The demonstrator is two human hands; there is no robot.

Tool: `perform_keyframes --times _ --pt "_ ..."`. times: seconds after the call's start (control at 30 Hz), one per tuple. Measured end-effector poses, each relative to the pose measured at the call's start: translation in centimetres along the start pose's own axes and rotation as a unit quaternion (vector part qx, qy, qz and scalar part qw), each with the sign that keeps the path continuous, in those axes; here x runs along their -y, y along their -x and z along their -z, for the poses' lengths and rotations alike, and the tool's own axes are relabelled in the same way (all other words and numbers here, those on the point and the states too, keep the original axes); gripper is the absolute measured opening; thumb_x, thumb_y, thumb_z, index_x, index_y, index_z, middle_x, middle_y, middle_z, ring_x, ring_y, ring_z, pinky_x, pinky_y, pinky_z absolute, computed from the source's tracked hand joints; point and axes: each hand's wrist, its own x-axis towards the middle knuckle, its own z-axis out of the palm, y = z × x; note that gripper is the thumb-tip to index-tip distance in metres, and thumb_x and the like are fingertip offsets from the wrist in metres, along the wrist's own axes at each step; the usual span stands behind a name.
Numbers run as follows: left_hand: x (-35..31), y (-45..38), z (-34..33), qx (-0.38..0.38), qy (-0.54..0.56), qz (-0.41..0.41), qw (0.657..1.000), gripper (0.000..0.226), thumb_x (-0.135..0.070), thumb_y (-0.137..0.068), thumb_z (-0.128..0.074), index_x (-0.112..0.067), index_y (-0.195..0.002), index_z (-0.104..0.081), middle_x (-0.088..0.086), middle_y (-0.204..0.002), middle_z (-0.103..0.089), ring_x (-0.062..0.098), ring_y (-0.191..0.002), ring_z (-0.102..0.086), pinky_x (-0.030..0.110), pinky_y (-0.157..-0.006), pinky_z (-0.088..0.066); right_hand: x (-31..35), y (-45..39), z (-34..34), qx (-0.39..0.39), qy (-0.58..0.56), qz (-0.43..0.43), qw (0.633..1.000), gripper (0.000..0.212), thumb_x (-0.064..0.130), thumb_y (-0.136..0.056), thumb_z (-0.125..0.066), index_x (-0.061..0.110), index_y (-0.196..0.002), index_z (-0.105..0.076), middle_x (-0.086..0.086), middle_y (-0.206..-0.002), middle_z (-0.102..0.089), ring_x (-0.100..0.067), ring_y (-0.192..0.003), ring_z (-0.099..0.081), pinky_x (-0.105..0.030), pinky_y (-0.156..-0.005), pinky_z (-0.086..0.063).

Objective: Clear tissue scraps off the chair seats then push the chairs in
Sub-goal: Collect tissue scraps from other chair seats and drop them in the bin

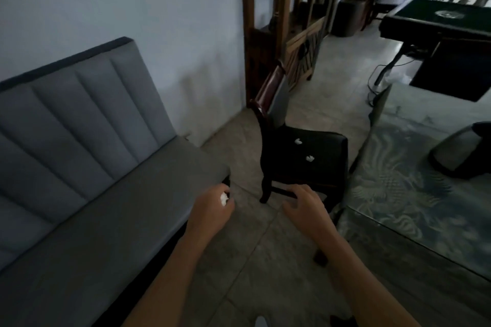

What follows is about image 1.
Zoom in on person's right hand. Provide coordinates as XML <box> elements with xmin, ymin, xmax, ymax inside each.
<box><xmin>283</xmin><ymin>184</ymin><xmax>338</xmax><ymax>239</ymax></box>

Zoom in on person's left hand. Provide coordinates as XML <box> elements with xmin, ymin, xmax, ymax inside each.
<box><xmin>187</xmin><ymin>183</ymin><xmax>236</xmax><ymax>239</ymax></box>

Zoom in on person's left forearm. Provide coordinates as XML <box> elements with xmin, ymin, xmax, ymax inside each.
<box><xmin>122</xmin><ymin>226</ymin><xmax>212</xmax><ymax>327</ymax></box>

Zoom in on person's right forearm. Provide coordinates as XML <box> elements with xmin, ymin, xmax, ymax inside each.
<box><xmin>313</xmin><ymin>228</ymin><xmax>422</xmax><ymax>327</ymax></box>

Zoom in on patterned glass-topped table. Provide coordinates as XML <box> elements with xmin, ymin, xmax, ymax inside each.
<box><xmin>333</xmin><ymin>82</ymin><xmax>491</xmax><ymax>327</ymax></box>

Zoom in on grey upholstered sofa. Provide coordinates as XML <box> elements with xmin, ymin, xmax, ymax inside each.
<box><xmin>0</xmin><ymin>36</ymin><xmax>231</xmax><ymax>327</ymax></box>

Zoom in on black curved object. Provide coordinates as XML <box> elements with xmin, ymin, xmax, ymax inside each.
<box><xmin>428</xmin><ymin>121</ymin><xmax>491</xmax><ymax>180</ymax></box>

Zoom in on dark wooden display shelf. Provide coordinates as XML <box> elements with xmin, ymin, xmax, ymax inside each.
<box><xmin>242</xmin><ymin>0</ymin><xmax>348</xmax><ymax>102</ymax></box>

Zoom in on dark waste bin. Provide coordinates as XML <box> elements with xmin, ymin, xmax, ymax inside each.
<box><xmin>333</xmin><ymin>0</ymin><xmax>364</xmax><ymax>38</ymax></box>

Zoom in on green mahjong table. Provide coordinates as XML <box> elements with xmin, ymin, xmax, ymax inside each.
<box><xmin>368</xmin><ymin>0</ymin><xmax>491</xmax><ymax>103</ymax></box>

